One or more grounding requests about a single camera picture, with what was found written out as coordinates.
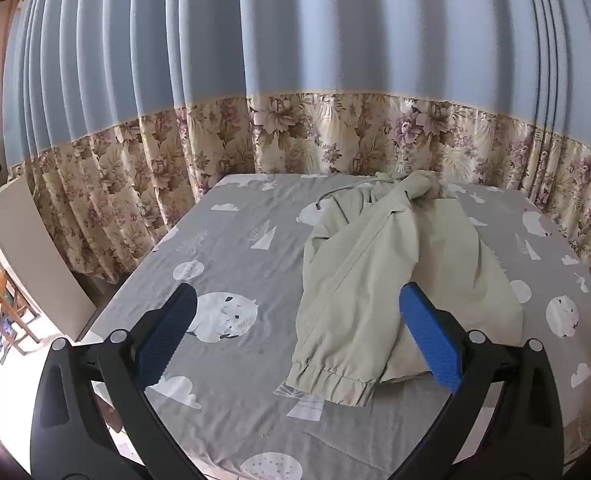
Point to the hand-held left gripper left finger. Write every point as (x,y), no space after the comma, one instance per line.
(168,330)

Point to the white board panel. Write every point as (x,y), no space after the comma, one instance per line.
(30,240)

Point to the grey animal print bed sheet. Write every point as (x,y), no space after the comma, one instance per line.
(235,240)

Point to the blue curtain with floral hem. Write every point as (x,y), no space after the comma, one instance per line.
(275,35)

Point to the light green jacket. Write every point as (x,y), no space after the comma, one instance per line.
(375,260)

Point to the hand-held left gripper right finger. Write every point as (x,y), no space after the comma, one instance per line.
(433,340)

